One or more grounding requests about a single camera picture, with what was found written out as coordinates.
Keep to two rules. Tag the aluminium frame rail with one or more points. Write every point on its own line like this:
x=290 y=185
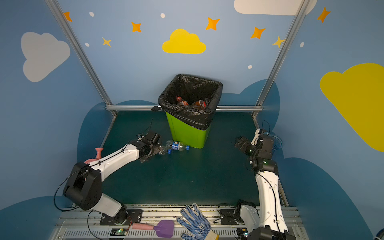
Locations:
x=154 y=108

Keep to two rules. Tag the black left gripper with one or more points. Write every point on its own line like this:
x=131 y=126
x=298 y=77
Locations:
x=151 y=149

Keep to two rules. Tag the black bin liner bag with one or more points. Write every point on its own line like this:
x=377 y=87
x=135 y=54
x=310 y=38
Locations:
x=191 y=89

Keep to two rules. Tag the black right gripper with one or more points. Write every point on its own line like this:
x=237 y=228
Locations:
x=241 y=144

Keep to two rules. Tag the green plastic bin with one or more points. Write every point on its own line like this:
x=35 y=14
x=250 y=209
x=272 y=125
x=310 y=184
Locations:
x=182 y=132

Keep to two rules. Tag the blue dotted work glove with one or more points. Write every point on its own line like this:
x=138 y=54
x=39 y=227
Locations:
x=196 y=223

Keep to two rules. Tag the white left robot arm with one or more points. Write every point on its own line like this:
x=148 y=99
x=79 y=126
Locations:
x=84 y=185

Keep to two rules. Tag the clear bottle red cap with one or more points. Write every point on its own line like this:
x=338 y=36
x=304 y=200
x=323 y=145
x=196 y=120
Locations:
x=181 y=102

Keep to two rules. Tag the blue label bottle behind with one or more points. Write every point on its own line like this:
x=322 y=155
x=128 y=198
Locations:
x=176 y=146

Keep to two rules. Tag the red label juice bottle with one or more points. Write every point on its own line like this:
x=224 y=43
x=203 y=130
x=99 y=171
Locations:
x=201 y=104

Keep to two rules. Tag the blue label water bottle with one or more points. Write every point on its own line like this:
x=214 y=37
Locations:
x=164 y=150

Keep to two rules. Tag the purple toy shovel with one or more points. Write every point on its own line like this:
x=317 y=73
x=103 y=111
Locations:
x=164 y=229

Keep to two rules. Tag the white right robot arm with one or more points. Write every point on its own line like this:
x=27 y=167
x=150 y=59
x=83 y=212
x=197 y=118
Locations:
x=268 y=223

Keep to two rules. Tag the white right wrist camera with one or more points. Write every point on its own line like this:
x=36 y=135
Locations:
x=256 y=136

